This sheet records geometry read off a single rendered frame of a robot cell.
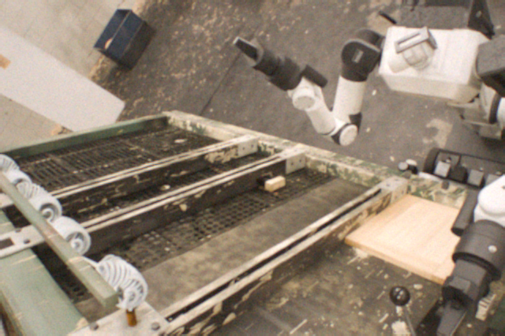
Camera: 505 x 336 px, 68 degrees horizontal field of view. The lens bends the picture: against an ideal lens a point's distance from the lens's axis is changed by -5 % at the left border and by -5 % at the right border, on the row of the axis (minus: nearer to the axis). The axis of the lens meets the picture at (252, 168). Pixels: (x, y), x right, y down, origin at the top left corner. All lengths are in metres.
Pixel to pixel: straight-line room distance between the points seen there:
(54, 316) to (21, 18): 5.17
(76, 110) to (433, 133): 3.60
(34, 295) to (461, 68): 1.12
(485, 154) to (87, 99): 3.86
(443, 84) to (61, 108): 4.02
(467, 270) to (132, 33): 4.76
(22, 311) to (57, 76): 3.80
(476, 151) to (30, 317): 2.07
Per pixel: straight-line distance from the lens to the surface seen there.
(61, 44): 5.93
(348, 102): 1.32
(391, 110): 2.73
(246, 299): 0.88
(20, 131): 6.07
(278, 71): 1.10
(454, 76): 1.13
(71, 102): 4.61
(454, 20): 1.17
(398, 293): 0.75
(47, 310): 0.85
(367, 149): 2.64
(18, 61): 4.41
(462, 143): 2.32
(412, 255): 1.12
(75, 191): 1.41
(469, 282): 0.71
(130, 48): 5.11
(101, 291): 0.58
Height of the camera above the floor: 2.25
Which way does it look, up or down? 48 degrees down
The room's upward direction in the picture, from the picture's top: 55 degrees counter-clockwise
